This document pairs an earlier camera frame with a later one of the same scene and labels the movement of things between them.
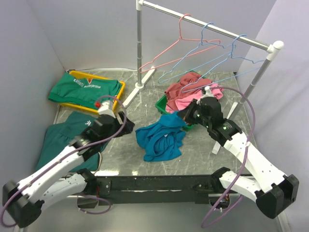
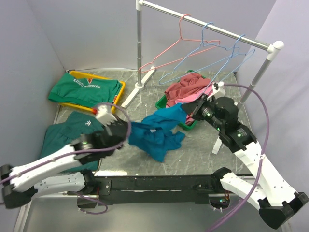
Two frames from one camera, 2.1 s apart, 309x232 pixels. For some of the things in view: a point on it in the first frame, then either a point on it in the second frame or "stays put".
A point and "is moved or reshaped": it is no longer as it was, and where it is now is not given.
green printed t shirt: [83, 91] stays put
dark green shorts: [59, 136] stays put
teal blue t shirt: [162, 138] is moved or reshaped
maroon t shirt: [189, 82] stays put
